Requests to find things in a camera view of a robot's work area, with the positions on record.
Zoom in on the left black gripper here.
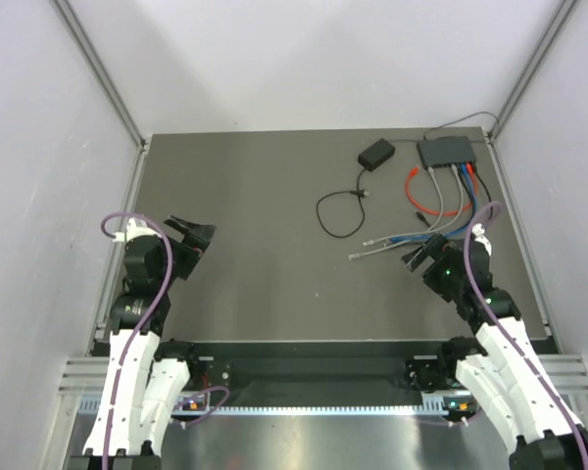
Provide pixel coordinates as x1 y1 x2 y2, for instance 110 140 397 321
156 214 217 289

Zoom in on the red ethernet cable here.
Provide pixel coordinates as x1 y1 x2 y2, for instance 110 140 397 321
404 162 478 218

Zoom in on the grey ethernet cable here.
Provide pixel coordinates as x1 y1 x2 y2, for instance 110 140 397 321
363 164 466 247
347 164 446 261

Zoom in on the black network switch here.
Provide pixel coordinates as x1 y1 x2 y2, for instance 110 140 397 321
416 136 476 169

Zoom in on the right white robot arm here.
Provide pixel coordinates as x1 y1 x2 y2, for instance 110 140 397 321
403 225 588 469

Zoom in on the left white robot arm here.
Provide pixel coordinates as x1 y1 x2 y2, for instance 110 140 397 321
71 211 216 469

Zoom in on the black power adapter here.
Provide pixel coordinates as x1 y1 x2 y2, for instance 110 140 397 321
357 139 396 172

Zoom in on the black power adapter cable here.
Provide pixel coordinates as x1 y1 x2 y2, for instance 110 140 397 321
316 111 500 240

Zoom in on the blue ethernet cable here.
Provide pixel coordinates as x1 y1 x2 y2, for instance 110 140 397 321
386 162 479 244

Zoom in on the perforated cable duct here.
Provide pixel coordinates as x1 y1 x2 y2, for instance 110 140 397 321
79 396 452 417

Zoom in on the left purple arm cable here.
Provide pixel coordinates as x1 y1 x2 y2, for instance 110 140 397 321
99 212 231 470

